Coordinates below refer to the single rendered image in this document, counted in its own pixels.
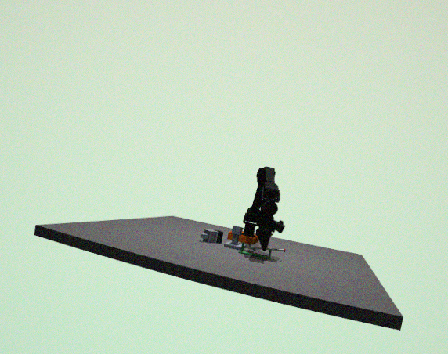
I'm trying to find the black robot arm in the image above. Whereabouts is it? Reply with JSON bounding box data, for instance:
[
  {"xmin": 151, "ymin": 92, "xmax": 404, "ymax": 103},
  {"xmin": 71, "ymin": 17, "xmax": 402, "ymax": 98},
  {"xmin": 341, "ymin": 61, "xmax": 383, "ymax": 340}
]
[{"xmin": 242, "ymin": 167, "xmax": 285, "ymax": 237}]

